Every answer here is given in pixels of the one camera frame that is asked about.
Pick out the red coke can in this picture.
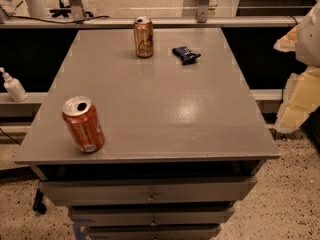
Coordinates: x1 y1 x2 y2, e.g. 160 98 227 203
62 96 105 153

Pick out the gold orange soda can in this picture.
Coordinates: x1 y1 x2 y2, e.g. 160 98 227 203
133 17 154 58

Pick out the top grey drawer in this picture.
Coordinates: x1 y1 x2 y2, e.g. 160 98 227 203
39 176 257 206

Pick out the bottom grey drawer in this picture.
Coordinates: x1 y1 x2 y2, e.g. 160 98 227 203
88 224 221 240

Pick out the black cable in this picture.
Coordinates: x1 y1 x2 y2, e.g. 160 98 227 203
9 14 111 25

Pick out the grey metal post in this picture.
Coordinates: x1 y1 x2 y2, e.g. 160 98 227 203
69 0 86 21

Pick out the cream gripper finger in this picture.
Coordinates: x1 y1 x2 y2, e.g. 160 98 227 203
274 66 320 134
273 25 299 52

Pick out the grey drawer cabinet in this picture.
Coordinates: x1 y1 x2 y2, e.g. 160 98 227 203
13 28 282 240

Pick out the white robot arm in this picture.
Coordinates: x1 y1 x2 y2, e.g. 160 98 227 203
274 1 320 134

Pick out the black caster wheel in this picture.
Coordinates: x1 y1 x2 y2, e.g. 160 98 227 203
32 190 47 215

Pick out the white pump bottle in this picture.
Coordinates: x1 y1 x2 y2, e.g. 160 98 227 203
0 67 28 102

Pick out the dark blue snack bag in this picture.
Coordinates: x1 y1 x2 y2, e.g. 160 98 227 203
172 46 201 65

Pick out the grey drawer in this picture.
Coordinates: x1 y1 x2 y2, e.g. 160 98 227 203
70 206 234 226
88 224 221 240
39 176 257 206

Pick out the grey metal post bracket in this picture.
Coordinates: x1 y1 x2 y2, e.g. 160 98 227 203
196 0 210 23

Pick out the middle grey drawer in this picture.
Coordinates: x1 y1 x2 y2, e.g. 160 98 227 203
70 206 234 226

